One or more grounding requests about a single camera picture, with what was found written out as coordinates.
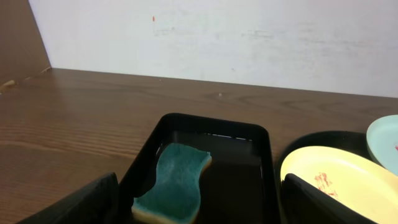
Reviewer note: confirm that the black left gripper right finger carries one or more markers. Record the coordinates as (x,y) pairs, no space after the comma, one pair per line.
(303,203)

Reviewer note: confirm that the yellow plate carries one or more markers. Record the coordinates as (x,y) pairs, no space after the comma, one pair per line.
(358,183)

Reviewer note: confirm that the green yellow sponge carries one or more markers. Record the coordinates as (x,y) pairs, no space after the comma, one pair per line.
(175,196)

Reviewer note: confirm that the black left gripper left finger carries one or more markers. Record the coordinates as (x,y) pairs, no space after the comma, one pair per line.
(97,202)

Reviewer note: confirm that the light green stained plate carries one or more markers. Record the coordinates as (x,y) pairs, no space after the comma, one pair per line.
(382,138)

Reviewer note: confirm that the black rectangular tray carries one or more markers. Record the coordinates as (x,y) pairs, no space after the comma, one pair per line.
(237,187)

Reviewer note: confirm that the black round tray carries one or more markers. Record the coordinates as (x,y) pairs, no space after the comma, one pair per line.
(353,142)

